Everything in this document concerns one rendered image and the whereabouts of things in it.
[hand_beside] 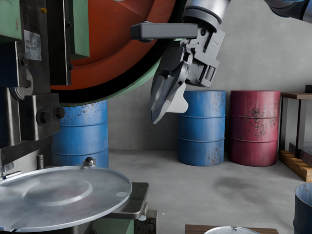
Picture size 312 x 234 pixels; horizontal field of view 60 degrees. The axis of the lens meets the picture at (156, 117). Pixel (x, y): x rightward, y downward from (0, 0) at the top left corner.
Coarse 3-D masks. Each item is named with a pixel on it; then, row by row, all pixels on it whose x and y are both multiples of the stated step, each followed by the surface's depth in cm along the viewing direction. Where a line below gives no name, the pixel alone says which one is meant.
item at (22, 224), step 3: (18, 222) 42; (21, 222) 42; (24, 222) 42; (27, 222) 42; (15, 225) 41; (18, 225) 41; (21, 225) 41; (24, 225) 41; (15, 228) 40; (18, 228) 40
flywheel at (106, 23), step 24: (96, 0) 84; (144, 0) 82; (168, 0) 78; (96, 24) 85; (120, 24) 84; (96, 48) 86; (120, 48) 84; (144, 48) 81; (72, 72) 84; (96, 72) 83; (120, 72) 83
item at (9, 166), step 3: (12, 162) 55; (6, 165) 53; (9, 165) 54; (12, 165) 55; (0, 168) 53; (3, 168) 53; (6, 168) 53; (9, 168) 54; (12, 168) 55; (0, 171) 53; (3, 171) 53; (6, 171) 53
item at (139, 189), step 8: (136, 184) 58; (144, 184) 58; (136, 192) 54; (144, 192) 54; (128, 200) 50; (136, 200) 50; (144, 200) 51; (120, 208) 47; (128, 208) 47; (136, 208) 47; (104, 216) 46; (112, 216) 46; (120, 216) 46; (128, 216) 45; (136, 216) 46; (80, 224) 51; (88, 224) 55; (40, 232) 50; (48, 232) 50; (56, 232) 49; (64, 232) 49; (72, 232) 49; (80, 232) 51; (88, 232) 55; (96, 232) 58
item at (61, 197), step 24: (48, 168) 66; (72, 168) 68; (96, 168) 67; (0, 192) 53; (24, 192) 53; (48, 192) 52; (72, 192) 52; (96, 192) 53; (0, 216) 44; (24, 216) 44; (48, 216) 44; (72, 216) 44; (96, 216) 43
